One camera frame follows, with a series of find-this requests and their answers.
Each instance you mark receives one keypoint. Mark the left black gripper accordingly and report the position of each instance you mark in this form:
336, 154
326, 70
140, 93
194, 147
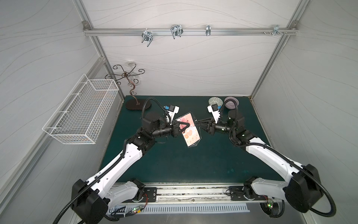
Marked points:
174, 130

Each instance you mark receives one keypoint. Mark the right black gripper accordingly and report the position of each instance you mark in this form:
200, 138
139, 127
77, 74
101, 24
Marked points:
211, 127

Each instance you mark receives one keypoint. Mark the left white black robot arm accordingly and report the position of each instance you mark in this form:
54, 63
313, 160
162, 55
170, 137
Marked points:
92, 200

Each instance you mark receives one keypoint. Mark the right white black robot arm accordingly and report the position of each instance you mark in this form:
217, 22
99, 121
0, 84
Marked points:
301, 186

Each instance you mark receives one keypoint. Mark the brown metal jewelry stand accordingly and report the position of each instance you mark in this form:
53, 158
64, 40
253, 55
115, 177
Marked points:
132, 81

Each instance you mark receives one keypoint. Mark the green patterned ceramic bowl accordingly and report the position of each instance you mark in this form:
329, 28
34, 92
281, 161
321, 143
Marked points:
215, 100

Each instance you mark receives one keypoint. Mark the purple ceramic bowl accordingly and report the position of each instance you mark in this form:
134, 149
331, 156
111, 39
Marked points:
231, 102

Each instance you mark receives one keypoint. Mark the left metal hook clamp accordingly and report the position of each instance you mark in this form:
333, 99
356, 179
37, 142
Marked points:
147, 37

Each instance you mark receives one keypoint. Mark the metal hook clamp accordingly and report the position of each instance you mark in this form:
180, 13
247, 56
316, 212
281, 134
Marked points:
176, 30
147, 37

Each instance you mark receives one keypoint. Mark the white vent strip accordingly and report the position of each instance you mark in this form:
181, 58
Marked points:
189, 208

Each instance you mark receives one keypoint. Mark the small metal clamp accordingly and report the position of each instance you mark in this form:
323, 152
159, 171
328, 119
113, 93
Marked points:
208, 30

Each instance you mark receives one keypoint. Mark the middle metal hook clamp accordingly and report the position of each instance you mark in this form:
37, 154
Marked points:
176, 30

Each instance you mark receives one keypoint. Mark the right metal bolt clamp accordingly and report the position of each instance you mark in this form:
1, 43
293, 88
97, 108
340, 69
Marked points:
276, 31

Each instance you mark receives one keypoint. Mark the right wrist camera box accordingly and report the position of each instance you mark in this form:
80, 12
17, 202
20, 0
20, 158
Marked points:
214, 109

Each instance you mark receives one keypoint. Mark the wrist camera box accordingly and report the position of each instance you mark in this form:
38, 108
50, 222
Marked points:
214, 109
172, 110

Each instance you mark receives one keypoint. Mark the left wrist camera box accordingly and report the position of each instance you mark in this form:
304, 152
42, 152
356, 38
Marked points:
172, 110

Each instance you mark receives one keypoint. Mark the white wire basket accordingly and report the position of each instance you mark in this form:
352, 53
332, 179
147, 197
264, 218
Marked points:
80, 117

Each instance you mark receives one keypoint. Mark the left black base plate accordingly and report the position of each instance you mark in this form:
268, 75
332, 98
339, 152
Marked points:
150, 195

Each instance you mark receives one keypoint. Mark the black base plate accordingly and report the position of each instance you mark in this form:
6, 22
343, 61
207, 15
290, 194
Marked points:
150, 195
237, 193

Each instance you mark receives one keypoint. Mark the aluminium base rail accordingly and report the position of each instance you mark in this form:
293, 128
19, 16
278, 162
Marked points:
209, 193

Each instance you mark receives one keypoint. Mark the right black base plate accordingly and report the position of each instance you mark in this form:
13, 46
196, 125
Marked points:
237, 193

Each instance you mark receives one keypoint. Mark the aluminium crossbar rail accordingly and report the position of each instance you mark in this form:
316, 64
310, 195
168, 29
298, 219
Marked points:
186, 31

